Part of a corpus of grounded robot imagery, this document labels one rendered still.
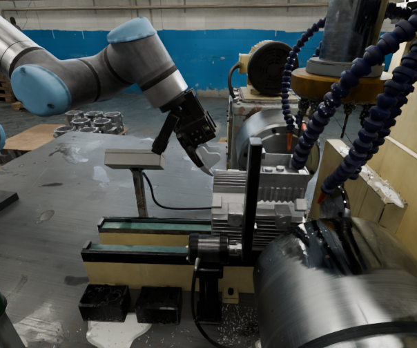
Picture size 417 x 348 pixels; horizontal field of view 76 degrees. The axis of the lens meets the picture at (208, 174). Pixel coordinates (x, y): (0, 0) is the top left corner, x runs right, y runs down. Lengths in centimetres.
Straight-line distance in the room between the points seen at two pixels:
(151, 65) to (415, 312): 54
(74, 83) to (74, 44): 698
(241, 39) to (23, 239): 555
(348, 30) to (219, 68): 571
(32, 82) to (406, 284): 60
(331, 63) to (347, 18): 7
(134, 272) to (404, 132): 72
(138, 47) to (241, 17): 556
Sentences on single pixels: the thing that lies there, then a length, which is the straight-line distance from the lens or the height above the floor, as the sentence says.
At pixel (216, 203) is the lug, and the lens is 57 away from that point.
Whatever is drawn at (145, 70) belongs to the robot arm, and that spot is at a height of 133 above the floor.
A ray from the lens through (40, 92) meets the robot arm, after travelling 56.
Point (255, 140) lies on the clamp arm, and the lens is 44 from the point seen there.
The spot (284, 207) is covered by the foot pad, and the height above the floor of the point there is 107.
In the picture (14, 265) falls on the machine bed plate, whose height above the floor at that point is 80.
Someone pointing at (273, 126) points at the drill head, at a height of 116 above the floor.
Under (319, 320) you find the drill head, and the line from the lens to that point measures 34.
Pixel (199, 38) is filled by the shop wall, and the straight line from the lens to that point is 625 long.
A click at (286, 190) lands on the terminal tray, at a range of 59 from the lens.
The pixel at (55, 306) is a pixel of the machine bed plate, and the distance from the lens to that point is 83.
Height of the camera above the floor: 141
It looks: 29 degrees down
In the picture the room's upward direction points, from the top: straight up
